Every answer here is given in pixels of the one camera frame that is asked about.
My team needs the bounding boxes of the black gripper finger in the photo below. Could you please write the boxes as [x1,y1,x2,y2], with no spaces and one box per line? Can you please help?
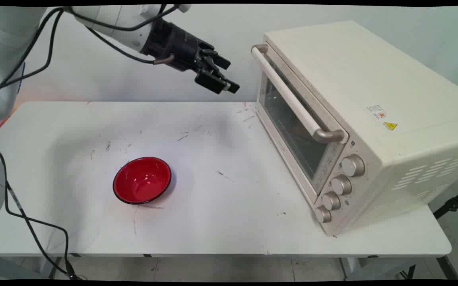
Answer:
[200,47,232,70]
[194,66,241,95]

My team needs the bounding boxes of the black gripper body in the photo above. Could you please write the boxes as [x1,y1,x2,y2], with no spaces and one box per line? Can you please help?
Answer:
[140,18,214,73]

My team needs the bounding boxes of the glass oven door with handle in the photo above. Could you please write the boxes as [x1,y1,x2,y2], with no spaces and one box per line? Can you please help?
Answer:
[251,44,349,204]

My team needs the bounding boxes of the red bowl with black rim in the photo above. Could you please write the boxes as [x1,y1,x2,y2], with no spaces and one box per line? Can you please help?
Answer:
[113,157,172,205]

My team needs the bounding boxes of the cream toaster oven body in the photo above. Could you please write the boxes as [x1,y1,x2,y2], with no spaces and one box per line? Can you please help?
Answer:
[255,21,458,238]

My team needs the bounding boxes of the large silver oven knob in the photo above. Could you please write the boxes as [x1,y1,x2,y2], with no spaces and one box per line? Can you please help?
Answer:
[341,154,365,178]

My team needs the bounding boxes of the white label sticker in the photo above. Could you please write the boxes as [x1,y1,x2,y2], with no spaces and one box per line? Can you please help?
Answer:
[366,104,387,120]

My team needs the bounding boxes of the black tripod leg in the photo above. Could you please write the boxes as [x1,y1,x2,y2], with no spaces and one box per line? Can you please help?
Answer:
[433,185,458,220]

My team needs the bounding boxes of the black table leg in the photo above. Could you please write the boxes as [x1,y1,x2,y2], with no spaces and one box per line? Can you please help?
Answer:
[436,256,458,280]

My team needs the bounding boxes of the black camera cable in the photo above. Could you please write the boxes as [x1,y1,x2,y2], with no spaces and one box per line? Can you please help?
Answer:
[0,5,180,104]

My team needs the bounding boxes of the black cable to floor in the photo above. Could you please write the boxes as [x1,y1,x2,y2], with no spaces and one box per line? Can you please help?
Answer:
[0,142,84,280]

